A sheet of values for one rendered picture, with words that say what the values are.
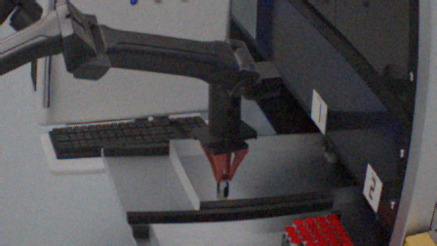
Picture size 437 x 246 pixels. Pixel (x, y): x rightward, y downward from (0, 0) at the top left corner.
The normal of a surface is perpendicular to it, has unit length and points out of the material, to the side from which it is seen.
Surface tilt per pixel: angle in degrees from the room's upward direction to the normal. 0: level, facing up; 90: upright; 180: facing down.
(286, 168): 0
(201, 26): 90
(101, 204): 0
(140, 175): 0
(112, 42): 42
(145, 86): 90
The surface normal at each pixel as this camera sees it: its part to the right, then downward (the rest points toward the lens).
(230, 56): 0.65, -0.54
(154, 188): 0.06, -0.91
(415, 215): 0.24, 0.40
